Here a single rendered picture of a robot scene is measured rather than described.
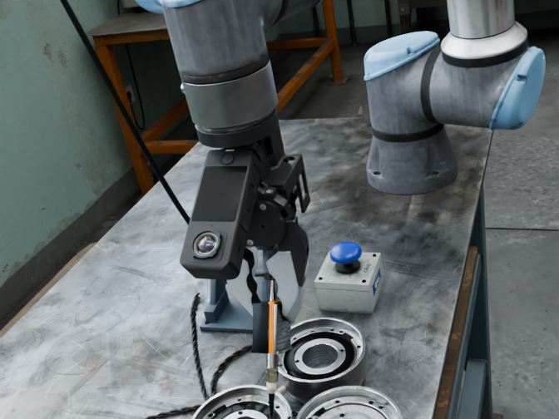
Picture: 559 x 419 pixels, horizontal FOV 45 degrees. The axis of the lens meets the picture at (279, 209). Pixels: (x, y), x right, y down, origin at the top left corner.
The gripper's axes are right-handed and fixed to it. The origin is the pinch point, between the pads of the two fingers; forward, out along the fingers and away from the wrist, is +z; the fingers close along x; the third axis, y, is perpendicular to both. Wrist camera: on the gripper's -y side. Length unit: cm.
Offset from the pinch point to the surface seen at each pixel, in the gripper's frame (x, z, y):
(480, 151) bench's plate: -16, 13, 62
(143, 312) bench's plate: 26.3, 13.2, 14.9
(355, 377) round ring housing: -6.4, 10.5, 3.0
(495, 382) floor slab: -16, 93, 88
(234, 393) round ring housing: 5.6, 9.7, -1.5
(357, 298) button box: -3.7, 10.9, 16.8
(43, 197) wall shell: 153, 65, 141
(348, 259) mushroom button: -2.8, 6.3, 18.6
